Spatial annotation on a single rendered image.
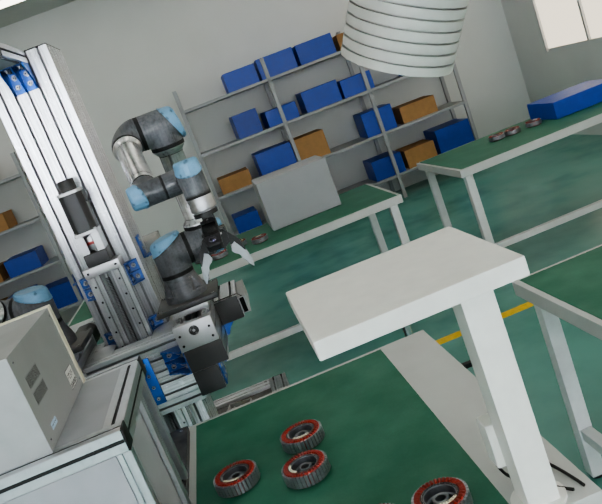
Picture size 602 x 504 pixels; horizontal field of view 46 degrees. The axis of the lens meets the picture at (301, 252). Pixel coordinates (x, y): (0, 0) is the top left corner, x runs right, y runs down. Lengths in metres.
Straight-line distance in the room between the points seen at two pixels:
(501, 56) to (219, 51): 3.39
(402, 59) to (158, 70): 7.53
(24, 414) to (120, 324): 1.29
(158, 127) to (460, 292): 1.48
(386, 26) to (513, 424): 0.70
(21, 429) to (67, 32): 7.36
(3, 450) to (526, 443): 0.95
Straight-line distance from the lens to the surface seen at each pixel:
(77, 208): 2.61
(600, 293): 2.18
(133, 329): 2.71
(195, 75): 8.43
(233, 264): 4.35
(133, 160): 2.25
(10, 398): 1.43
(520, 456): 1.33
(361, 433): 1.80
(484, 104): 9.11
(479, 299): 1.20
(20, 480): 1.47
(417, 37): 0.97
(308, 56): 8.00
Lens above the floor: 1.58
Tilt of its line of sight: 12 degrees down
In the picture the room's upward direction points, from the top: 21 degrees counter-clockwise
